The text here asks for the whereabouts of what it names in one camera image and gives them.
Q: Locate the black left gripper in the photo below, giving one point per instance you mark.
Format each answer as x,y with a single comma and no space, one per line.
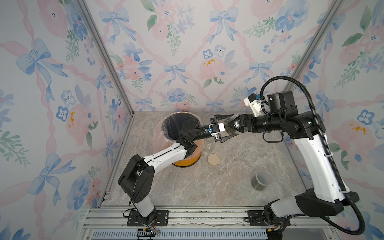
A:
223,140

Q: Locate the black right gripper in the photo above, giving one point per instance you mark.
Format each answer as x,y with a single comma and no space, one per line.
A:
245,117

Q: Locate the beige jar lid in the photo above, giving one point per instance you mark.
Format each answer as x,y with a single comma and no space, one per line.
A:
213,159

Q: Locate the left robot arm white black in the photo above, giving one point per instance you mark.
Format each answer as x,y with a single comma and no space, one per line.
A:
137,178

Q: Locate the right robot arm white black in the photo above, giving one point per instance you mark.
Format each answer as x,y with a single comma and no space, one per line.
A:
329,194

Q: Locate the orange trash bin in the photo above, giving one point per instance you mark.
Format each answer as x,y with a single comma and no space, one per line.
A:
183,128

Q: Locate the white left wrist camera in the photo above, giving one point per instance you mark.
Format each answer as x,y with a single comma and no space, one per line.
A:
216,128

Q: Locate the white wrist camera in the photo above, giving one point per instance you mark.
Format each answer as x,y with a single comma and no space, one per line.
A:
256,105
216,128

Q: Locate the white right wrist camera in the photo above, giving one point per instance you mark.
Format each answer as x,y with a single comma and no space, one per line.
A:
256,105

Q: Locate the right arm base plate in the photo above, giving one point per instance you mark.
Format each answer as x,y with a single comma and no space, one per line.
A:
258,218

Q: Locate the left aluminium corner post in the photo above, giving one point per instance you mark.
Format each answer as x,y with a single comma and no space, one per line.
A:
101,48

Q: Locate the aluminium corner post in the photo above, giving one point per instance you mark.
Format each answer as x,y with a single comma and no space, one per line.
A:
101,48
309,67

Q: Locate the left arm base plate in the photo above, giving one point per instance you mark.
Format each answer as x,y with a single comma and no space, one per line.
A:
157,218

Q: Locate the aluminium frame rail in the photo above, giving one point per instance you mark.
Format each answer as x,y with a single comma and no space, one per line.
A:
199,223

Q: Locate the right aluminium corner post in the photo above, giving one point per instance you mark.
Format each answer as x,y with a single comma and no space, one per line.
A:
309,67

